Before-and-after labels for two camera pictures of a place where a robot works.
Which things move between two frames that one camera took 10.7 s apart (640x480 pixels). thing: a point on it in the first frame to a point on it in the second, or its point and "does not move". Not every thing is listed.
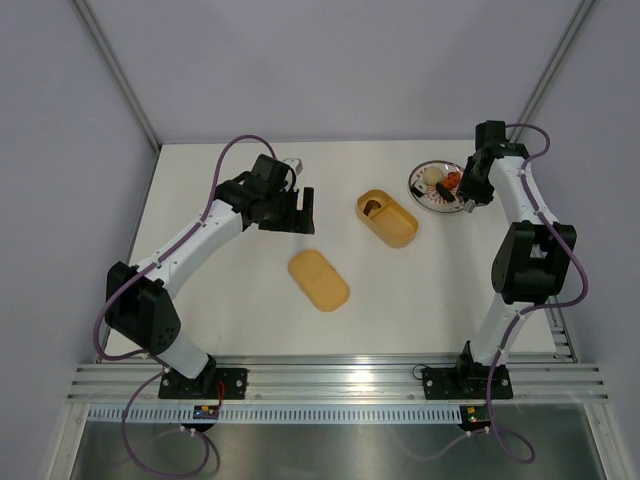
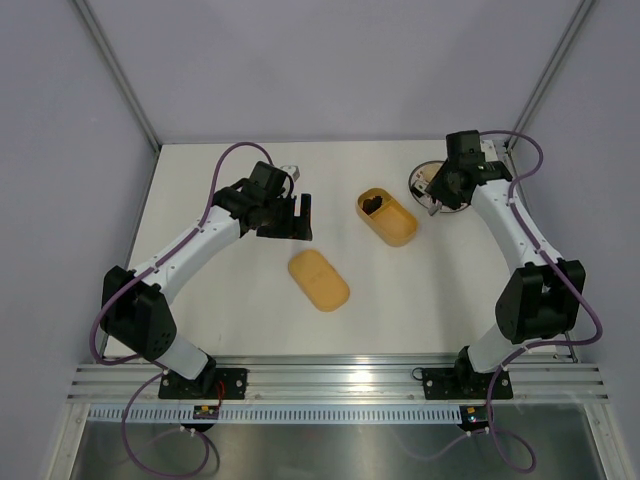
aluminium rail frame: x=534 y=383 does not move
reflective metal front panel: x=491 y=443 does not move
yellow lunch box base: x=386 y=218 does not move
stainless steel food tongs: x=469 y=205 to x=434 y=207
